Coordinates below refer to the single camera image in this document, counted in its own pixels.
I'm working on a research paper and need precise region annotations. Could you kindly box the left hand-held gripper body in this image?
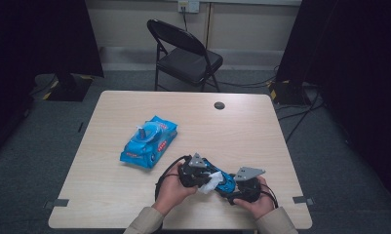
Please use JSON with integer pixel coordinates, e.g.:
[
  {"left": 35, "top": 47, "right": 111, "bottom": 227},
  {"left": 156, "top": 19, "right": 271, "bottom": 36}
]
[{"left": 177, "top": 152, "right": 214, "bottom": 189}]

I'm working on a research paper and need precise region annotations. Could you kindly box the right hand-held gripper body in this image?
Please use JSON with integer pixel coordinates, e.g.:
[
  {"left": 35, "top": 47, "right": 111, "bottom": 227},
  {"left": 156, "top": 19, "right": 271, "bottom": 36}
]
[{"left": 233, "top": 166, "right": 266, "bottom": 203}]

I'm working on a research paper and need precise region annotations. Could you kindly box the white wet wipe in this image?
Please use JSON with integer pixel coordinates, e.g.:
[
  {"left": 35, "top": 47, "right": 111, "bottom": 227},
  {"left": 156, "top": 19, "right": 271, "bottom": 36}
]
[{"left": 197, "top": 171, "right": 224, "bottom": 195}]

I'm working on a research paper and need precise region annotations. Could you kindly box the blue wet wipes pack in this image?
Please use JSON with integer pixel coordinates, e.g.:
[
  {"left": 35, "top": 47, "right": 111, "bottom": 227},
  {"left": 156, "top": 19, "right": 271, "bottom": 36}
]
[{"left": 119, "top": 115, "right": 178, "bottom": 170}]

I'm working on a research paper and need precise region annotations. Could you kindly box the person's right hand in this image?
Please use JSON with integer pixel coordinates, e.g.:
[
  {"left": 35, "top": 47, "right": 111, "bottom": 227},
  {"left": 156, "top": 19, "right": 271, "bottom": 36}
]
[{"left": 232, "top": 175, "right": 277, "bottom": 220}]

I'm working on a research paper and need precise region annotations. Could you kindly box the person's left hand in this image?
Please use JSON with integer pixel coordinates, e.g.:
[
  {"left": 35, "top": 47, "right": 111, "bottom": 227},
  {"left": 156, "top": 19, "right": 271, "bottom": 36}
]
[{"left": 155, "top": 170, "right": 199, "bottom": 216}]

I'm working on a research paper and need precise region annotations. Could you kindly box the grey tape strip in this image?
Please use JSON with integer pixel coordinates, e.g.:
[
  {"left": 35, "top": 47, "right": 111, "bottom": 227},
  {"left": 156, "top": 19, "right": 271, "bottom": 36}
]
[
  {"left": 293, "top": 195, "right": 315, "bottom": 207},
  {"left": 43, "top": 198, "right": 70, "bottom": 210}
]

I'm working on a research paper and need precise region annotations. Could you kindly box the black stand base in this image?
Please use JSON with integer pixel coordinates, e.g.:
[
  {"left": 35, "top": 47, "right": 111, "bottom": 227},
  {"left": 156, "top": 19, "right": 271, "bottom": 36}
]
[
  {"left": 46, "top": 73, "right": 94, "bottom": 102},
  {"left": 268, "top": 79, "right": 311, "bottom": 105}
]

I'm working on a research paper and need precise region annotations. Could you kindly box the black folding chair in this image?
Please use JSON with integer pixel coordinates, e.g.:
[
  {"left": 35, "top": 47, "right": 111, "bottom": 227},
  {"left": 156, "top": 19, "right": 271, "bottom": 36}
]
[{"left": 146, "top": 19, "right": 224, "bottom": 93}]

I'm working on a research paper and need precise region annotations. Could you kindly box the black curtain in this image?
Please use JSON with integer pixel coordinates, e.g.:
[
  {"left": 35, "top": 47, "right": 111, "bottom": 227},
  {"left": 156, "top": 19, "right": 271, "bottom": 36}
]
[
  {"left": 0, "top": 0, "right": 104, "bottom": 164},
  {"left": 275, "top": 0, "right": 391, "bottom": 209}
]

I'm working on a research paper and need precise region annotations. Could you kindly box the right hand-held gripper cable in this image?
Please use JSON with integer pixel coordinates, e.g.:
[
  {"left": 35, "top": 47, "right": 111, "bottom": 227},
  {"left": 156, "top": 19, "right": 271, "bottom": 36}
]
[{"left": 259, "top": 183, "right": 280, "bottom": 209}]

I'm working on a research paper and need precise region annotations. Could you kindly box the hand-held gripper cable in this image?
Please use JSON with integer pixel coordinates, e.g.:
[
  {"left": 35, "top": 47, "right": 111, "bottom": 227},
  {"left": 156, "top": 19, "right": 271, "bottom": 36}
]
[
  {"left": 259, "top": 183, "right": 280, "bottom": 209},
  {"left": 154, "top": 154, "right": 191, "bottom": 203}
]

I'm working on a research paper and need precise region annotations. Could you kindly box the left hand-held gripper cable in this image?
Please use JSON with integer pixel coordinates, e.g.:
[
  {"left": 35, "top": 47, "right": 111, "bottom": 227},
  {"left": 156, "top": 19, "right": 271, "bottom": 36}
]
[{"left": 154, "top": 154, "right": 191, "bottom": 203}]

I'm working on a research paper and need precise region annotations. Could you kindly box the black floor cable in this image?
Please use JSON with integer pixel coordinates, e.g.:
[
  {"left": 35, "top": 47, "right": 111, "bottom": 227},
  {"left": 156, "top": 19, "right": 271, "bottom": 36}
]
[
  {"left": 284, "top": 91, "right": 323, "bottom": 144},
  {"left": 29, "top": 74, "right": 59, "bottom": 98},
  {"left": 212, "top": 64, "right": 279, "bottom": 90}
]

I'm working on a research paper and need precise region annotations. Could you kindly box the white wall power outlet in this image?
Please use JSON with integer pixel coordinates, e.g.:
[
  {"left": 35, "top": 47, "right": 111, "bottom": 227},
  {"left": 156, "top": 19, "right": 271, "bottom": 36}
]
[{"left": 177, "top": 0, "right": 201, "bottom": 14}]

